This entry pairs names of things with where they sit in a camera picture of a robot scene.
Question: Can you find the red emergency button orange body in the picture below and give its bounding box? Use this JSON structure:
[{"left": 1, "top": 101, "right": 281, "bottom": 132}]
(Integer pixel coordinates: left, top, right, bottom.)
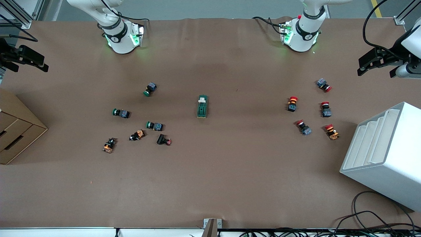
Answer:
[{"left": 324, "top": 124, "right": 340, "bottom": 141}]

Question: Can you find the aluminium frame profile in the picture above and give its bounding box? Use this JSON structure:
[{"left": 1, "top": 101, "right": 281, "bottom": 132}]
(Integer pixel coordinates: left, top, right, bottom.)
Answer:
[
  {"left": 0, "top": 0, "right": 45, "bottom": 29},
  {"left": 394, "top": 0, "right": 421, "bottom": 26}
]

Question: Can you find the black cable bundle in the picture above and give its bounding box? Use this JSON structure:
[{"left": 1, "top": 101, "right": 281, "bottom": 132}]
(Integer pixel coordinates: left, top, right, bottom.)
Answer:
[{"left": 227, "top": 211, "right": 421, "bottom": 237}]

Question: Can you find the brown cardboard drawer box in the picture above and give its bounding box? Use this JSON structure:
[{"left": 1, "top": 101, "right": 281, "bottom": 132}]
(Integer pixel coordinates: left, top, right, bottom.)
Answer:
[{"left": 0, "top": 87, "right": 48, "bottom": 165}]

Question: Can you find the red emergency button silver ring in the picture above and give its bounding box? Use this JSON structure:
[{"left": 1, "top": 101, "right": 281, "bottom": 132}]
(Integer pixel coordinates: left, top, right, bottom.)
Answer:
[{"left": 295, "top": 120, "right": 312, "bottom": 136}]

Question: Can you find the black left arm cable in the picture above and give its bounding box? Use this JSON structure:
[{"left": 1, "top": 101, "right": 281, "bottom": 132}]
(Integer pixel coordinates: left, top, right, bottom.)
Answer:
[{"left": 362, "top": 0, "right": 392, "bottom": 52}]

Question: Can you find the black looped cable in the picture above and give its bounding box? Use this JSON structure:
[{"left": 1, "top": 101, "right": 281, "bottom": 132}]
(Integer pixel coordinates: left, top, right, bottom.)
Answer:
[{"left": 352, "top": 191, "right": 416, "bottom": 231}]

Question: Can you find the white table edge rail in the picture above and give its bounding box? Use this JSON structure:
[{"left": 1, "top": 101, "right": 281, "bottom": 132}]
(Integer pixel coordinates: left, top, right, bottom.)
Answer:
[{"left": 0, "top": 227, "right": 204, "bottom": 237}]

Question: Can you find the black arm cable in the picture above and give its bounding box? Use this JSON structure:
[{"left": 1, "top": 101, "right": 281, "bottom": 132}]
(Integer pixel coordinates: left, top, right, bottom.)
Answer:
[
  {"left": 362, "top": 0, "right": 392, "bottom": 52},
  {"left": 0, "top": 13, "right": 38, "bottom": 42}
]

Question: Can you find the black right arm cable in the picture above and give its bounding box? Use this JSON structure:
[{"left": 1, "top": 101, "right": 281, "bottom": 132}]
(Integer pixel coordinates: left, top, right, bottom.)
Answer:
[{"left": 0, "top": 13, "right": 38, "bottom": 42}]

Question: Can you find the metal table edge bracket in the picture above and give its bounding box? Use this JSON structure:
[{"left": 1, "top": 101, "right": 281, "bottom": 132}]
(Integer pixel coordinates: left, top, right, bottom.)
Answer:
[{"left": 203, "top": 218, "right": 222, "bottom": 237}]

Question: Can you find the white plastic tiered storage bin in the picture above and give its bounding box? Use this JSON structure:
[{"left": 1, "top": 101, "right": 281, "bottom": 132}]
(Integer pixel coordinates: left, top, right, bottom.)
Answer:
[{"left": 340, "top": 102, "right": 421, "bottom": 212}]

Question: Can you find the green terminal block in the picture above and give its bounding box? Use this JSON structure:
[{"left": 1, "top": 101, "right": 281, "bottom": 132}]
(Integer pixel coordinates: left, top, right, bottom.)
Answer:
[{"left": 197, "top": 95, "right": 209, "bottom": 119}]

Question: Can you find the black base connector cable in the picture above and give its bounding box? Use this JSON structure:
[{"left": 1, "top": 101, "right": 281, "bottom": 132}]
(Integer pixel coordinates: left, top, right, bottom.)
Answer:
[{"left": 252, "top": 16, "right": 285, "bottom": 35}]

